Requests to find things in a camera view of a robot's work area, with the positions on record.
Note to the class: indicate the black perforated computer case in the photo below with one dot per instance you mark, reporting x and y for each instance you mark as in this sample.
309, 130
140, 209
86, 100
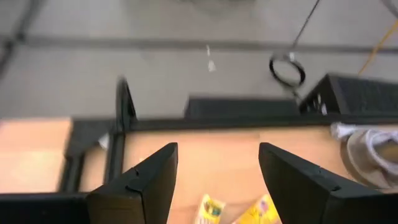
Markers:
357, 93

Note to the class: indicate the white-lidded jar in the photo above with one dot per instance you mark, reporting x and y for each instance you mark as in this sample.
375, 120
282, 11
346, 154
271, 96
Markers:
357, 161

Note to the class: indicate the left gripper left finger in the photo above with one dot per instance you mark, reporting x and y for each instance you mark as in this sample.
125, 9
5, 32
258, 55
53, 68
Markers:
146, 193

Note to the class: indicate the yellow packet white label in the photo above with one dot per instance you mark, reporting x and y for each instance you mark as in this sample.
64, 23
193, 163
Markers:
258, 211
210, 210

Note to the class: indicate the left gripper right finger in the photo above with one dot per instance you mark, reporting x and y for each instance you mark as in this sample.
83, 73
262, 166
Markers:
304, 196

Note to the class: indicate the flat black box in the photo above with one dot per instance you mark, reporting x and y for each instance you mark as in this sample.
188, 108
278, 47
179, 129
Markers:
242, 107

